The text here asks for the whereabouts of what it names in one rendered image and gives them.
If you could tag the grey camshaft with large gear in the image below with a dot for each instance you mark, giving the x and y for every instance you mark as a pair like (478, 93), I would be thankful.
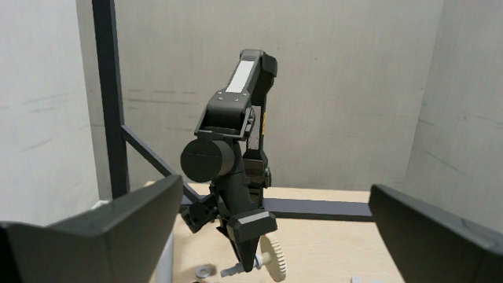
(271, 257)

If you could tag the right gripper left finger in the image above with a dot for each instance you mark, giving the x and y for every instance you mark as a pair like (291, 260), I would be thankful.
(120, 241)

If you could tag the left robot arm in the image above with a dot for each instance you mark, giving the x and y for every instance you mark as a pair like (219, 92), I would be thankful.
(234, 113)

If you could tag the dark grey rail border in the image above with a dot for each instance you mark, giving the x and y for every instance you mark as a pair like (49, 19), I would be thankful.
(311, 209)

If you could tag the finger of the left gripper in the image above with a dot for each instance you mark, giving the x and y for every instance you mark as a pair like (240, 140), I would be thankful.
(246, 252)
(223, 231)

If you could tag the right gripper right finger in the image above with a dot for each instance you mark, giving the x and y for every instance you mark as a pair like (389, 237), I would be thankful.
(430, 245)

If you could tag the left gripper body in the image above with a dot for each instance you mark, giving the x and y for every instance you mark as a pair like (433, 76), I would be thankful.
(242, 223)

